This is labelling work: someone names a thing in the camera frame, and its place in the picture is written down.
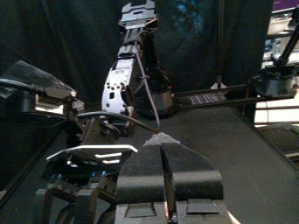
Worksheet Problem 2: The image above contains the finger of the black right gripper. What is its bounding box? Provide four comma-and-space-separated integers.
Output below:
33, 186, 118, 224

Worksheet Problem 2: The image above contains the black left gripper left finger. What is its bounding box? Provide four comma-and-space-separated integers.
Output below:
115, 133, 168, 224

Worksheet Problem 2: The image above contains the black mesh chair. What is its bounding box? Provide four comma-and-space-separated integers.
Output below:
256, 122, 299, 165

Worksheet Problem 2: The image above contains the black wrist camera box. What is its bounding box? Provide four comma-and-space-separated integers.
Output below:
0, 59, 80, 138

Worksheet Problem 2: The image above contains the thick black cable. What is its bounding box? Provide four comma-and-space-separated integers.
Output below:
0, 78, 162, 135

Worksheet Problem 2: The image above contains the black cloth curtain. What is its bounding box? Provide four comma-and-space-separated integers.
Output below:
0, 0, 275, 106

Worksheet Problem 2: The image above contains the black frame rail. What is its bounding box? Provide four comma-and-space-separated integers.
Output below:
174, 83, 270, 111

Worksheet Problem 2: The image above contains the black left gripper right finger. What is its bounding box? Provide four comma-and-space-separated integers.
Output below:
158, 132, 235, 224

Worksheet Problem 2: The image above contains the thin black cable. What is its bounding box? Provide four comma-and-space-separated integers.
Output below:
134, 43, 163, 134

